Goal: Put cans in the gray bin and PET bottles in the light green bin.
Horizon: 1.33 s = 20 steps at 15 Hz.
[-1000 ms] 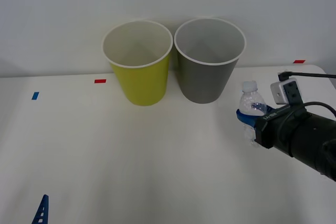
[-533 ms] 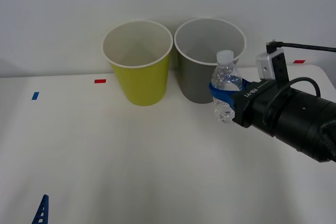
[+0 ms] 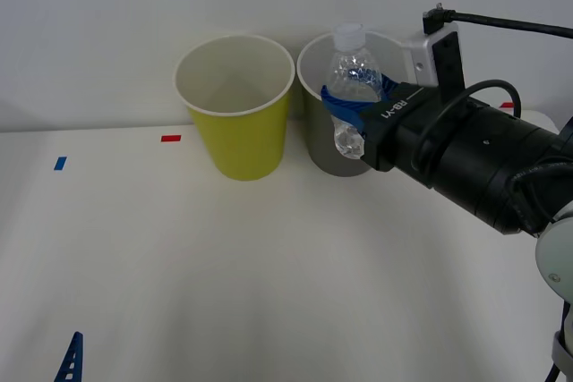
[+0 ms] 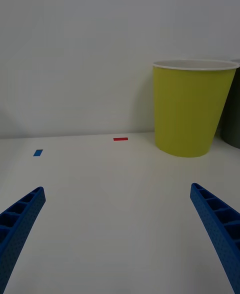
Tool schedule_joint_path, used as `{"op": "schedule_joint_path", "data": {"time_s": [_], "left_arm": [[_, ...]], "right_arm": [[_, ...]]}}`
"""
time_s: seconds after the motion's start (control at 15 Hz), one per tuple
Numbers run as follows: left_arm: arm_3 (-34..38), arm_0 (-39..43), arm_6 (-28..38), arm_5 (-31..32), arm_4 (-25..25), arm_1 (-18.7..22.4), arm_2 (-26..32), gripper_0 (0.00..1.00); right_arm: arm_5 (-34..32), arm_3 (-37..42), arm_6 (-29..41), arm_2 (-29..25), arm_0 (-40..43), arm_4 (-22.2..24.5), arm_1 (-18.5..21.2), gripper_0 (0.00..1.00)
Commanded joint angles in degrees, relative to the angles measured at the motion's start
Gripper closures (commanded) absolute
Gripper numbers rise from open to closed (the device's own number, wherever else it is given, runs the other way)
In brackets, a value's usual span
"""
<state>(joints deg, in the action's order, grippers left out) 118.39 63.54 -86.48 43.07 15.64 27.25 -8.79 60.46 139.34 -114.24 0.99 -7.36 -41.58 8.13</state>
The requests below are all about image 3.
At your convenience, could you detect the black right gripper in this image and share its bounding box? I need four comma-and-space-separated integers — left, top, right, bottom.
320, 67, 449, 174

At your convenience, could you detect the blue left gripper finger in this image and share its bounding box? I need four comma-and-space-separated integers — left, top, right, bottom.
53, 331, 84, 382

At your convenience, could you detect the clear plastic bottle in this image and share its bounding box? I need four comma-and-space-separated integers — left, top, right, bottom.
325, 21, 384, 160

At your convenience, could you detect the grey plastic waste bin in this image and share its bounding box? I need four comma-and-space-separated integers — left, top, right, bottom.
295, 30, 409, 178

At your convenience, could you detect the yellow-green plastic waste bin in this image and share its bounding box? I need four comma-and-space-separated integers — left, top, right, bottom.
172, 34, 296, 183

